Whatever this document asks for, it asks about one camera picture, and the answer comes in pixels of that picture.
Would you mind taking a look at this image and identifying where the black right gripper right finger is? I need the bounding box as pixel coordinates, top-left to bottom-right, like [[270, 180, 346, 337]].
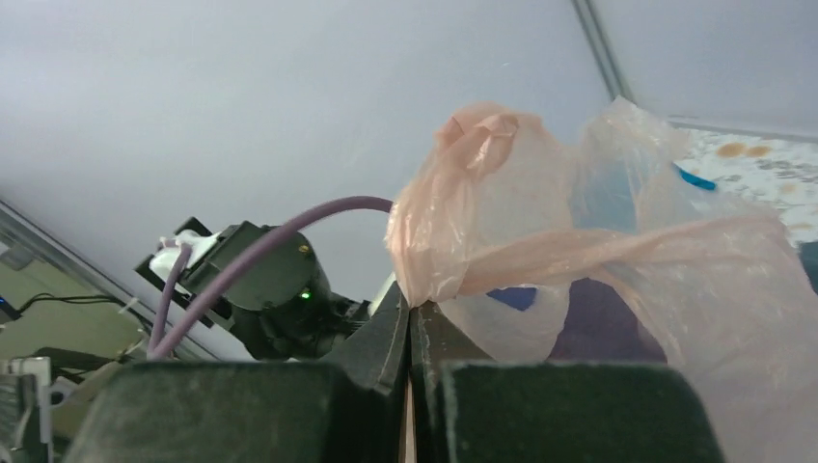
[[408, 304, 724, 462]]

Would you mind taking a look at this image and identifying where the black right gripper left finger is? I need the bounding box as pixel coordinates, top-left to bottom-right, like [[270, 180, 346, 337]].
[[66, 285, 408, 463]]

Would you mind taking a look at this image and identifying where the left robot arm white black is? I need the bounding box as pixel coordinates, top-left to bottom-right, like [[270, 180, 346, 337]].
[[135, 217, 371, 360]]

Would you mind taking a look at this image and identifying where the pink plastic trash bag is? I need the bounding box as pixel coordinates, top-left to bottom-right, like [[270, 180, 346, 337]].
[[385, 98, 817, 462]]

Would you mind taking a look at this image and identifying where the blue plastic trash bin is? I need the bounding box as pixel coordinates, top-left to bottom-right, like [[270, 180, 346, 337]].
[[485, 159, 721, 366]]

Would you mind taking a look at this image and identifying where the floral tablecloth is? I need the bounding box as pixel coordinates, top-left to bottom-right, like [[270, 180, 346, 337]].
[[680, 128, 817, 245]]

